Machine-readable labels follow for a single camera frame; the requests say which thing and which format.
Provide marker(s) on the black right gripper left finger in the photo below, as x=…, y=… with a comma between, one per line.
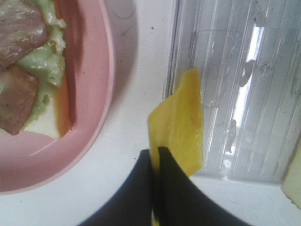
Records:
x=132, y=204

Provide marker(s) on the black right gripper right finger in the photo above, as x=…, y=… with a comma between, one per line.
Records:
x=181, y=203

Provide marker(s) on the yellow cheese slice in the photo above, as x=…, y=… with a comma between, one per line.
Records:
x=177, y=124

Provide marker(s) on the toast bread slice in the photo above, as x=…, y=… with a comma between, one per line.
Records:
x=50, y=114
x=291, y=185

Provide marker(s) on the red ham bacon slice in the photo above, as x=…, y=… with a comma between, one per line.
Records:
x=18, y=90

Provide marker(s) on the green lettuce leaf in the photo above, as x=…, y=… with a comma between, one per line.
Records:
x=33, y=89

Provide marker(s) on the brown bacon strip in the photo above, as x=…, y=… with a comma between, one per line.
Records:
x=22, y=29

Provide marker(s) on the pink round plate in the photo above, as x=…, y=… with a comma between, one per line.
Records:
x=29, y=160

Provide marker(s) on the right clear plastic tray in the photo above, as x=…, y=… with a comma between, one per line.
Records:
x=248, y=53

